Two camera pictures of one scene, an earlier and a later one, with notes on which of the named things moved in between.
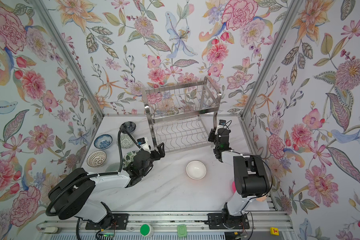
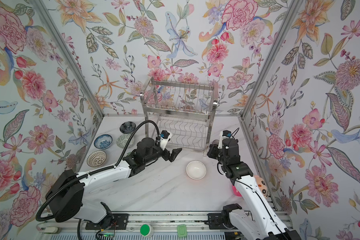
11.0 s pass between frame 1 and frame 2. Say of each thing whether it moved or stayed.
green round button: stayed
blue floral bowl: stayed
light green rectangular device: stayed
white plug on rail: stayed
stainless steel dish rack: moved
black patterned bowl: stayed
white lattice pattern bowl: stayed
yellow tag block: stayed
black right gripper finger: moved
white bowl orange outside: stayed
